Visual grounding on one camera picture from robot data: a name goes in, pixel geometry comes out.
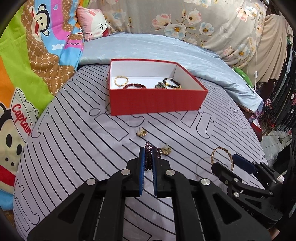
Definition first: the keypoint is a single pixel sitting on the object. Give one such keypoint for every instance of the silver wristwatch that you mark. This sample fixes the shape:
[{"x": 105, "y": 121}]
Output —
[{"x": 160, "y": 85}]

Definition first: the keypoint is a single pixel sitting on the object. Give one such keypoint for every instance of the red cardboard box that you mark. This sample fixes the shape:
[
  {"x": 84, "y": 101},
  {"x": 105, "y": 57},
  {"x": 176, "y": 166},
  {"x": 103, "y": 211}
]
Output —
[{"x": 132, "y": 91}]

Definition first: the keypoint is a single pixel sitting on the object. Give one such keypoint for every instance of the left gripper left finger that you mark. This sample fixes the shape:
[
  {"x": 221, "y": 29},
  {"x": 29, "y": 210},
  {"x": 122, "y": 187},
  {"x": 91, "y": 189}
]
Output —
[{"x": 95, "y": 211}]

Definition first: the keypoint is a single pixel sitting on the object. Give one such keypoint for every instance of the purple garnet bead strand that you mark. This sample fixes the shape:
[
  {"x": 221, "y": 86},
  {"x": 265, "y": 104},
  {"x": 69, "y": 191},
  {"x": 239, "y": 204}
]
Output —
[{"x": 148, "y": 155}]

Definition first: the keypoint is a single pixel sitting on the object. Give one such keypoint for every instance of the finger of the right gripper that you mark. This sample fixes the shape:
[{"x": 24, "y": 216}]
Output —
[
  {"x": 243, "y": 164},
  {"x": 224, "y": 173}
]

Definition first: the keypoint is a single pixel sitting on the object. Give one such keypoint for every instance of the grey floral pillow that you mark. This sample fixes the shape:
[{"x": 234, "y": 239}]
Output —
[{"x": 231, "y": 29}]

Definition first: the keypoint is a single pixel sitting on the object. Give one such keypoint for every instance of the pink cat cushion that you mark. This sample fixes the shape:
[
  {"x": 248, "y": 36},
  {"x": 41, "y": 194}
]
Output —
[{"x": 93, "y": 23}]

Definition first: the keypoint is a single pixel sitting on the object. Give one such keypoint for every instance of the colourful monkey cartoon blanket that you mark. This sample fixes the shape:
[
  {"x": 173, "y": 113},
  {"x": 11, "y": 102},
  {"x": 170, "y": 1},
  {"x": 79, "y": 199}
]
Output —
[{"x": 41, "y": 44}]

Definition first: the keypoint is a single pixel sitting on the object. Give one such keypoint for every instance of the light blue quilt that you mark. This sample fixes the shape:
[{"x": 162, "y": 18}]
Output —
[{"x": 200, "y": 62}]

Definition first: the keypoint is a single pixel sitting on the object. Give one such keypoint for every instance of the beige curtain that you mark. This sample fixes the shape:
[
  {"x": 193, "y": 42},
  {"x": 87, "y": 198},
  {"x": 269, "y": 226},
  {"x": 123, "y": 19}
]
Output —
[{"x": 271, "y": 49}]

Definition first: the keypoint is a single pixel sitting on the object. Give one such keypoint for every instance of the gold flower earring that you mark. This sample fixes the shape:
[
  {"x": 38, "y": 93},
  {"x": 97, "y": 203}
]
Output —
[
  {"x": 141, "y": 132},
  {"x": 166, "y": 150}
]

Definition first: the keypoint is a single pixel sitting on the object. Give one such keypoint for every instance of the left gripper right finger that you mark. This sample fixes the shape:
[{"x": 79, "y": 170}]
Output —
[{"x": 202, "y": 211}]

